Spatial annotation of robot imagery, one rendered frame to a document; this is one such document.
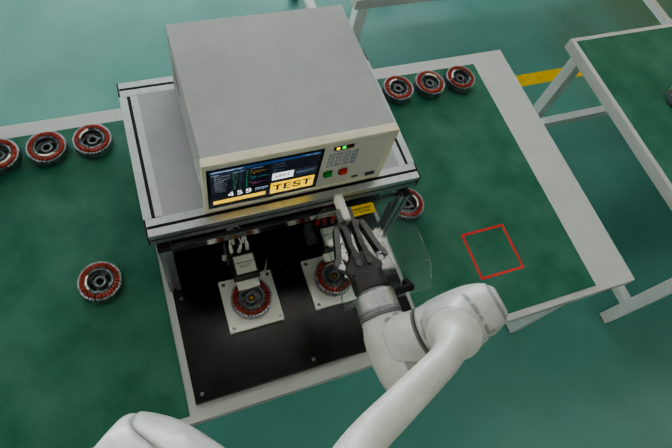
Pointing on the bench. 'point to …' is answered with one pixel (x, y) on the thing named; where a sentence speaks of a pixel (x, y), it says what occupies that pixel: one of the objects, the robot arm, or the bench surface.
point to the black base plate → (285, 336)
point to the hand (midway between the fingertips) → (342, 209)
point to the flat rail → (242, 232)
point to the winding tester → (279, 96)
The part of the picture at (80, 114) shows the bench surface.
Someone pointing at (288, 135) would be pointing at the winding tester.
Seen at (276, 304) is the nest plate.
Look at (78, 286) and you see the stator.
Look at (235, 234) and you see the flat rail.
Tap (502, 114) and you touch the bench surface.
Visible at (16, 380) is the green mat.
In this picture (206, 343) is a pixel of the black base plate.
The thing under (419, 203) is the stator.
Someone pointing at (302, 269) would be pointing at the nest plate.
